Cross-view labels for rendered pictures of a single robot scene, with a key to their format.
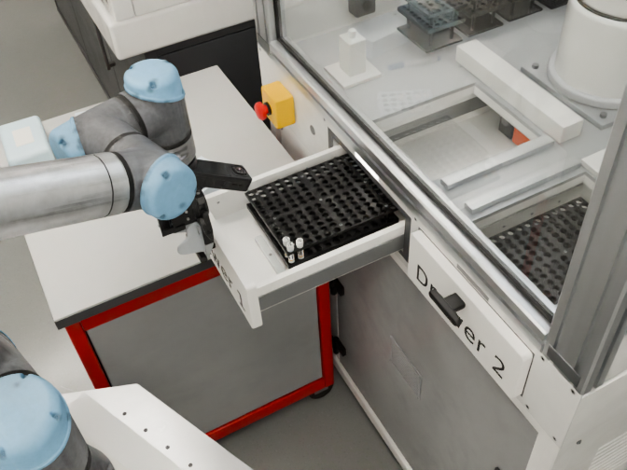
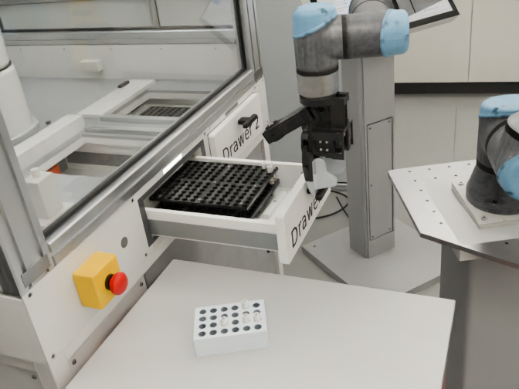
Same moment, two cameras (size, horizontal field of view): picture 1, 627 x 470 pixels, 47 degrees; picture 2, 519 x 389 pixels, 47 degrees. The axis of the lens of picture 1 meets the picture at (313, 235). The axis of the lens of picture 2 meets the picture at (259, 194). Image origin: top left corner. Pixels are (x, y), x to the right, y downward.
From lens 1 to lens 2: 1.86 m
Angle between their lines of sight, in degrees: 92
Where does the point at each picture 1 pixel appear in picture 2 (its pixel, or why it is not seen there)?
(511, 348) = (256, 97)
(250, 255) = not seen: hidden behind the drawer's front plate
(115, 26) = not seen: outside the picture
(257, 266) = not seen: hidden behind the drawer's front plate
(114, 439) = (456, 215)
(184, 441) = (415, 198)
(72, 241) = (389, 363)
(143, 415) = (429, 218)
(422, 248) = (221, 132)
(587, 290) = (251, 18)
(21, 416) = (506, 99)
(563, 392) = (261, 88)
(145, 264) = (344, 299)
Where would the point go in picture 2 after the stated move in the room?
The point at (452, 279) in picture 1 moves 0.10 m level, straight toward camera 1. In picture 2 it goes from (234, 116) to (268, 106)
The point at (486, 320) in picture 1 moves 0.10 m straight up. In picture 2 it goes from (247, 105) to (242, 69)
